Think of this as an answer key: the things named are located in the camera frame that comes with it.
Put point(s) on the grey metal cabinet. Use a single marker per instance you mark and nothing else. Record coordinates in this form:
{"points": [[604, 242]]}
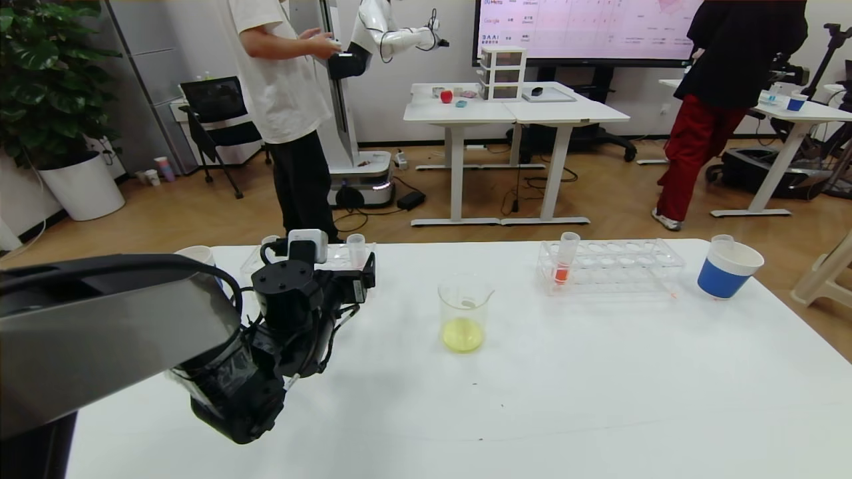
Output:
{"points": [[153, 66]]}

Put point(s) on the pink tumbler cup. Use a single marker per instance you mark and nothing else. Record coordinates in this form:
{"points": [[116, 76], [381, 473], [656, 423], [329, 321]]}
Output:
{"points": [[164, 169]]}

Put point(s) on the grey laptop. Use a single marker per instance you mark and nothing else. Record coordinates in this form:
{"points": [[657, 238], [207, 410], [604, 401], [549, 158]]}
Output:
{"points": [[556, 96]]}

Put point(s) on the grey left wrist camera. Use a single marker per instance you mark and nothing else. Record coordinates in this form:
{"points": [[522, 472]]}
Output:
{"points": [[307, 245]]}

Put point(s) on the red apple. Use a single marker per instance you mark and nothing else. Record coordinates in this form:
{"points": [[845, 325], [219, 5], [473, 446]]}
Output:
{"points": [[446, 96]]}

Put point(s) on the small white cup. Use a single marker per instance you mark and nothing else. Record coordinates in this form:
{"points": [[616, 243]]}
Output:
{"points": [[152, 177]]}

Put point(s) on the clear glass beaker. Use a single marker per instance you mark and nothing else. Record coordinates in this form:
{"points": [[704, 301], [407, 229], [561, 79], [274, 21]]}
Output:
{"points": [[462, 336]]}

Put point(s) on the blue white paper cup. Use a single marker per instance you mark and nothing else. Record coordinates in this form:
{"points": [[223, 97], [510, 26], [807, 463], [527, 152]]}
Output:
{"points": [[725, 279], [196, 253]]}

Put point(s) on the potted green plant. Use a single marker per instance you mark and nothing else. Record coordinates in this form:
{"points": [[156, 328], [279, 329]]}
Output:
{"points": [[80, 186]]}

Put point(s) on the black display stand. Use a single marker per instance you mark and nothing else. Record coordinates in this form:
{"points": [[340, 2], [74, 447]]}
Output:
{"points": [[599, 140]]}

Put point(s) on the person black top red trousers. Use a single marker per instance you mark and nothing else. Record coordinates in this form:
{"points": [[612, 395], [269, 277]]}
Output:
{"points": [[732, 53]]}

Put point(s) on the person in white t-shirt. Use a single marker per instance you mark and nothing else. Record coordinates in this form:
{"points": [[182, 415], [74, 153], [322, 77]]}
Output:
{"points": [[286, 86]]}

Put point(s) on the clear drawer organiser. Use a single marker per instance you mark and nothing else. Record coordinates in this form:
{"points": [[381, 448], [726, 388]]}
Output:
{"points": [[502, 73]]}

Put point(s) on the pink-red pigment test tube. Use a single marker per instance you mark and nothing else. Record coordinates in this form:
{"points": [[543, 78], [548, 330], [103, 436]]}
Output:
{"points": [[357, 245]]}

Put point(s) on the large wall display screen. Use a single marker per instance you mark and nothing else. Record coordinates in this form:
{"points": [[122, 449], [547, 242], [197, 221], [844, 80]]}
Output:
{"points": [[586, 33]]}

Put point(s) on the black office chair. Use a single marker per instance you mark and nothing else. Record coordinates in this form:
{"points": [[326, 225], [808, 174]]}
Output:
{"points": [[213, 100]]}

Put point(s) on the white humanoid robot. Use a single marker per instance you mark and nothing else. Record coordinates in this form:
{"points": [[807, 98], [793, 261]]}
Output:
{"points": [[363, 179]]}

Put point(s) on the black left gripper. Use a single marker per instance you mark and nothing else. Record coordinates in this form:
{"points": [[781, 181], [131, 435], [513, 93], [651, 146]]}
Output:
{"points": [[360, 286]]}

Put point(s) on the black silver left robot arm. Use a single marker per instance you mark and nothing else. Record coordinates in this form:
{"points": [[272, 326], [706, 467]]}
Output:
{"points": [[100, 332]]}

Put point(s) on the white power strip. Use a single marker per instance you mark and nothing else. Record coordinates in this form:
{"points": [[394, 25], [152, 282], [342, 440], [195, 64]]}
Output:
{"points": [[401, 159]]}

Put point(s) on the black power adapter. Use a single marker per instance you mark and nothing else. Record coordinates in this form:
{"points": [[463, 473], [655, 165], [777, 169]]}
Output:
{"points": [[411, 199]]}

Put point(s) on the orange-red pigment test tube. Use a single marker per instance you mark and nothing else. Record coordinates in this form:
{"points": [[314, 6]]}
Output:
{"points": [[564, 269]]}

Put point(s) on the black mobile robot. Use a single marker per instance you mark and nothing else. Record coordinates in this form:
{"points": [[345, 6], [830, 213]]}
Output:
{"points": [[752, 169]]}

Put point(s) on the small blue paper cup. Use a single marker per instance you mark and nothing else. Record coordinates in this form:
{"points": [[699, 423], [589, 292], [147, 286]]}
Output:
{"points": [[797, 104]]}

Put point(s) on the clear acrylic tube rack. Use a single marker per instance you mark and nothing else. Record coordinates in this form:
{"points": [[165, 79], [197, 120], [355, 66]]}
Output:
{"points": [[619, 266], [337, 251]]}

